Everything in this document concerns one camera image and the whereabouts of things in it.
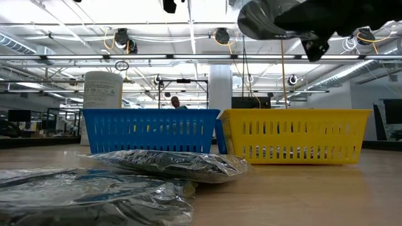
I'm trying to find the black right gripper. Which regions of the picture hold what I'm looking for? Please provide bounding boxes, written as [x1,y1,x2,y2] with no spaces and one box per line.
[274,0,402,63]

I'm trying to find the clear bag black items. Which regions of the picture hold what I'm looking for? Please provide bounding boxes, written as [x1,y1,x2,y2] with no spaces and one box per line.
[78,149,249,184]

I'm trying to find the large clear plastic bag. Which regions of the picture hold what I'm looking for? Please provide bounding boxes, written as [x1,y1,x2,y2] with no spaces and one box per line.
[0,167,197,226]

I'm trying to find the person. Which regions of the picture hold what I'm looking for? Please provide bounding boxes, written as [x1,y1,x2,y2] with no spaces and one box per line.
[170,96,188,110]

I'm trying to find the white column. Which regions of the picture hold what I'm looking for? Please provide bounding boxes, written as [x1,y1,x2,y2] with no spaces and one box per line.
[209,64,233,110]

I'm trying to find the yellow plastic slotted basket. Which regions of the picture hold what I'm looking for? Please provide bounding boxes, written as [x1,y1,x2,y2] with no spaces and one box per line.
[219,109,373,165]

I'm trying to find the long ceiling light strip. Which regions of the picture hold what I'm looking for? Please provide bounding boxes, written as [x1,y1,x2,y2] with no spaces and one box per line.
[0,54,402,61]

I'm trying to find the white wipes canister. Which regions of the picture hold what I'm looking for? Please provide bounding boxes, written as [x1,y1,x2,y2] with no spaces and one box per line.
[80,70,124,147]

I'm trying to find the black monitor screen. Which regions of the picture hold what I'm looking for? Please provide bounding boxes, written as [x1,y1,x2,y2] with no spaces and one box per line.
[383,99,402,125]

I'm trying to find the black leaning panel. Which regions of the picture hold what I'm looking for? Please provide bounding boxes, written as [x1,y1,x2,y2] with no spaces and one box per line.
[372,103,388,141]

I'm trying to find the blue plastic slotted basket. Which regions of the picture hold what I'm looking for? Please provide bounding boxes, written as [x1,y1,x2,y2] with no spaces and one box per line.
[82,108,227,155]

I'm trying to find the small black monitor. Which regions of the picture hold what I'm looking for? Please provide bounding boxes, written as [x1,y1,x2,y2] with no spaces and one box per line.
[8,109,31,122]

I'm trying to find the yellow hanging cable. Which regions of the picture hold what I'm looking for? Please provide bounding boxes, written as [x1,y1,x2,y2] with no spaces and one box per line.
[280,40,288,110]

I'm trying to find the silver ventilation duct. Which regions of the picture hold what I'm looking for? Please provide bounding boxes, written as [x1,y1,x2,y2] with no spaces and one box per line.
[0,33,56,65]
[295,46,402,95]

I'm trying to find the black hanging cable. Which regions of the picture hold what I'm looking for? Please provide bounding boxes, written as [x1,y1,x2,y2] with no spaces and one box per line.
[241,35,253,98]

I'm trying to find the black cable ring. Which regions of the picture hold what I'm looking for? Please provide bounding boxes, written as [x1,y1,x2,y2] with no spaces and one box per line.
[114,60,130,72]

